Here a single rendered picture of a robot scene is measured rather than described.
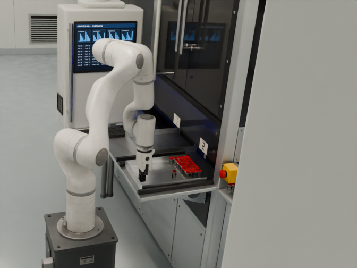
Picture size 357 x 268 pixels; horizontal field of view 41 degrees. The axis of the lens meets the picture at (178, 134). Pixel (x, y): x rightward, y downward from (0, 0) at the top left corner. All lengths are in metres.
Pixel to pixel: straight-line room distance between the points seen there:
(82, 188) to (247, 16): 0.99
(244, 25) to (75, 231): 1.11
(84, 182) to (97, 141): 0.19
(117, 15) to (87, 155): 1.33
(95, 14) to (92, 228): 1.36
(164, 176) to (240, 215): 1.85
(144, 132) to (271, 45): 1.69
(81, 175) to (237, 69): 0.82
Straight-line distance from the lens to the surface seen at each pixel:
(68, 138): 1.87
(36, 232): 3.53
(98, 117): 1.83
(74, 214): 1.98
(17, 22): 7.52
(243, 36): 2.12
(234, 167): 2.28
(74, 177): 1.91
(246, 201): 0.57
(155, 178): 2.40
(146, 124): 2.15
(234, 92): 2.18
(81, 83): 2.98
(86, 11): 2.88
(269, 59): 0.51
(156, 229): 3.26
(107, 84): 1.84
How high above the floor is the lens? 2.06
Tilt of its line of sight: 24 degrees down
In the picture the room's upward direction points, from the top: 6 degrees clockwise
